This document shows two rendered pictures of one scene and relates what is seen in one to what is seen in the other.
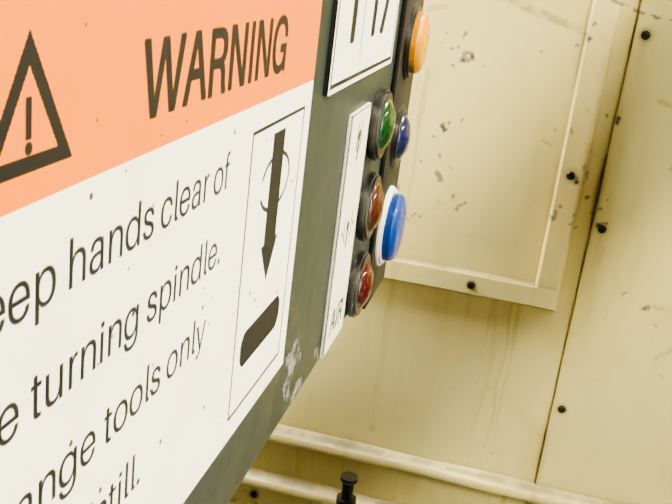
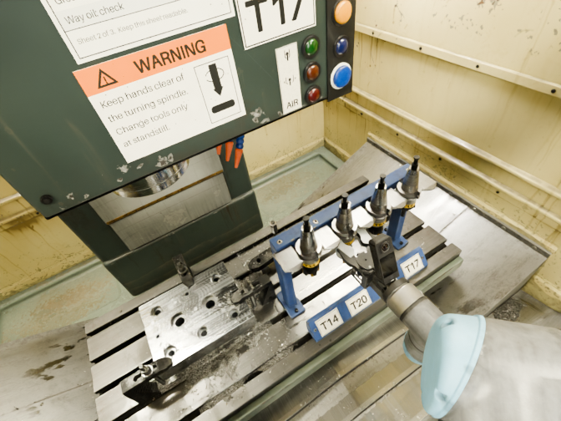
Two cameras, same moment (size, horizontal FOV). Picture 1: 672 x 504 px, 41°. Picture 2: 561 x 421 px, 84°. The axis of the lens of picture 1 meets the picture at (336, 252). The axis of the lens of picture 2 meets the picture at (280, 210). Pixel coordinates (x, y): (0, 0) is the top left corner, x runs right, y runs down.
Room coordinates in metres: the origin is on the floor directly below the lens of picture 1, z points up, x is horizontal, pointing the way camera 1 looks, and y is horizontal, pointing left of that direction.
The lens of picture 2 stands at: (0.04, -0.31, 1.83)
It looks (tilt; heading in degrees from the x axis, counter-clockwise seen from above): 47 degrees down; 55
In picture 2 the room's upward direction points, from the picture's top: 10 degrees counter-clockwise
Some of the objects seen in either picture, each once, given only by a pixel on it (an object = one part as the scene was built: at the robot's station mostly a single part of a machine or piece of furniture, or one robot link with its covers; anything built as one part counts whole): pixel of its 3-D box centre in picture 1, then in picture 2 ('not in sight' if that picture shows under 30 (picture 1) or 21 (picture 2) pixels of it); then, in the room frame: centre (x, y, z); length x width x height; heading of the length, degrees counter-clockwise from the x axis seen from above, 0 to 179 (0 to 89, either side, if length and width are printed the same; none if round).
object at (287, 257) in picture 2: not in sight; (290, 260); (0.28, 0.04, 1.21); 0.07 x 0.05 x 0.01; 79
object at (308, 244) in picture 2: not in sight; (307, 237); (0.34, 0.03, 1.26); 0.04 x 0.04 x 0.07
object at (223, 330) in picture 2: not in sight; (196, 315); (0.05, 0.24, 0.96); 0.29 x 0.23 x 0.05; 169
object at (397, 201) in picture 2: not in sight; (393, 199); (0.60, -0.02, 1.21); 0.07 x 0.05 x 0.01; 79
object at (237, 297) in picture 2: not in sight; (252, 292); (0.21, 0.17, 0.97); 0.13 x 0.03 x 0.15; 169
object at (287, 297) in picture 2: not in sight; (285, 279); (0.29, 0.09, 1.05); 0.10 x 0.05 x 0.30; 79
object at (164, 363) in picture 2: not in sight; (150, 377); (-0.14, 0.18, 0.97); 0.13 x 0.03 x 0.15; 169
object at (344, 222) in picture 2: not in sight; (344, 215); (0.44, 0.01, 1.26); 0.04 x 0.04 x 0.07
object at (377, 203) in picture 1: (371, 207); (312, 72); (0.34, -0.01, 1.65); 0.02 x 0.01 x 0.02; 169
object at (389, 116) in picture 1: (382, 125); (311, 47); (0.34, -0.01, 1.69); 0.02 x 0.01 x 0.02; 169
